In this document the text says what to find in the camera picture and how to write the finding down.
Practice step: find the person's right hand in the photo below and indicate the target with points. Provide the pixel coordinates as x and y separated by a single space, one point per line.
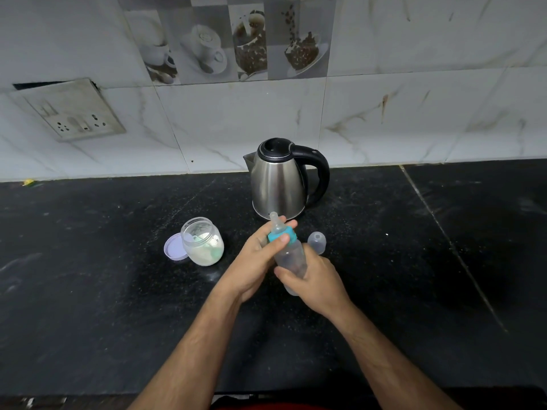
322 286

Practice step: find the person's left hand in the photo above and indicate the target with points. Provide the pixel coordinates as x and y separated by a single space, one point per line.
248 269

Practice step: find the pale green measuring scoop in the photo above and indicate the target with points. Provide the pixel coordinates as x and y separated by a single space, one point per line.
216 253

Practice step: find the clear baby bottle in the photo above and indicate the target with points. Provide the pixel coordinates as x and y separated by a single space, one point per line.
292 258

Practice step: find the clear bottle cap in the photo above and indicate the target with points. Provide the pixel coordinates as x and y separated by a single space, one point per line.
317 243

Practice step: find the clear jar of white powder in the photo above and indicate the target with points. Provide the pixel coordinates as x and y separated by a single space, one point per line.
203 254

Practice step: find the blue nipple ring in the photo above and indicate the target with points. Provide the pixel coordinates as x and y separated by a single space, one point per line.
290 235

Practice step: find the lavender jar lid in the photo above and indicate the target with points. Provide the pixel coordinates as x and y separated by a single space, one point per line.
174 248

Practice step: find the stainless steel electric kettle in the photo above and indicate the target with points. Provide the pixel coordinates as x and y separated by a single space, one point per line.
278 187

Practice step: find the person's left forearm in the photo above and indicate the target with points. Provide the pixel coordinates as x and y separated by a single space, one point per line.
192 358

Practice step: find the person's right forearm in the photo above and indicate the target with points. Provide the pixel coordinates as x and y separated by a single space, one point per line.
393 367

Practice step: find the person's red shirt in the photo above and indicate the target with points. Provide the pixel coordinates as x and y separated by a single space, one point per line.
273 408

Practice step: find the coffee print decorative tile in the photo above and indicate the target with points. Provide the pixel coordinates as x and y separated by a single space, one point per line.
239 38

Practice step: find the white wall socket plate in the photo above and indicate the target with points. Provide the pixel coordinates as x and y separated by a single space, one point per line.
72 110

